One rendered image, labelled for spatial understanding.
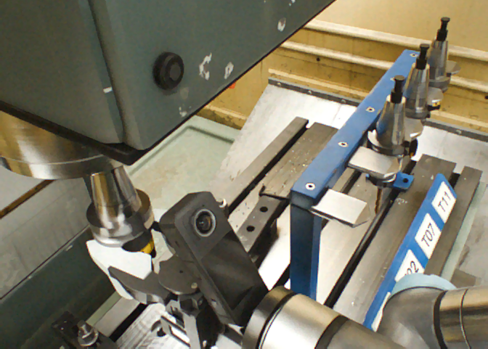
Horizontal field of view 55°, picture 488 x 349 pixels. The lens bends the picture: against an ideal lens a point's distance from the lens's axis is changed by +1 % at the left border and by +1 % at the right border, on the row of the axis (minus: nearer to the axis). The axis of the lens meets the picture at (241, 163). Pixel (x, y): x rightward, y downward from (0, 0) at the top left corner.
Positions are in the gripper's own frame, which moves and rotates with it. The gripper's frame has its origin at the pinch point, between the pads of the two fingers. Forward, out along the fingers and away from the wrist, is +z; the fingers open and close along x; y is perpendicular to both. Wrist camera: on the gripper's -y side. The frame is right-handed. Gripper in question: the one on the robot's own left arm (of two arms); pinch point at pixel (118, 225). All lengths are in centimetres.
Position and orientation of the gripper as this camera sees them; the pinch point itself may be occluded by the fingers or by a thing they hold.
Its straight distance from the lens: 51.2
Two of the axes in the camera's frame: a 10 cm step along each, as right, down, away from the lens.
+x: 6.0, -4.9, 6.3
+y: 0.7, 8.1, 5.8
